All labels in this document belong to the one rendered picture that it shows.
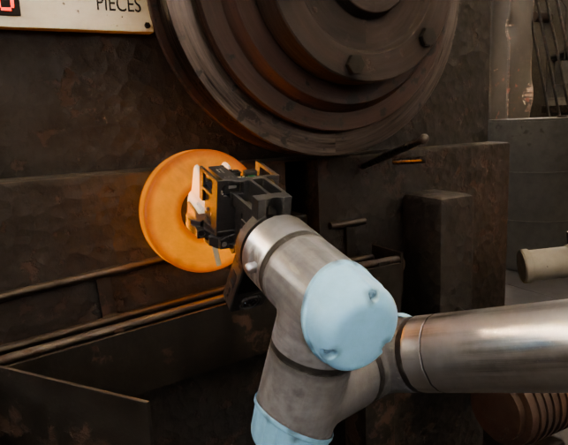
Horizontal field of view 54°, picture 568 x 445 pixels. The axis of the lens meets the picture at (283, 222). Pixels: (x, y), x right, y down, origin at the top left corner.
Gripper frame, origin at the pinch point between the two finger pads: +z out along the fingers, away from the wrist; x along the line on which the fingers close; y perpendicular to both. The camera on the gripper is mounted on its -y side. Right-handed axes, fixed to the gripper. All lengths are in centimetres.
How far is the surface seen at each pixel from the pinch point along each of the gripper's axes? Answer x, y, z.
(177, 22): 1.4, 20.4, 4.8
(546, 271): -57, -16, -12
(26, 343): 22.2, -17.4, 1.1
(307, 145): -15.8, 5.2, 0.8
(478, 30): -65, 19, 20
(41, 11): 14.9, 20.0, 18.3
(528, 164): -245, -62, 133
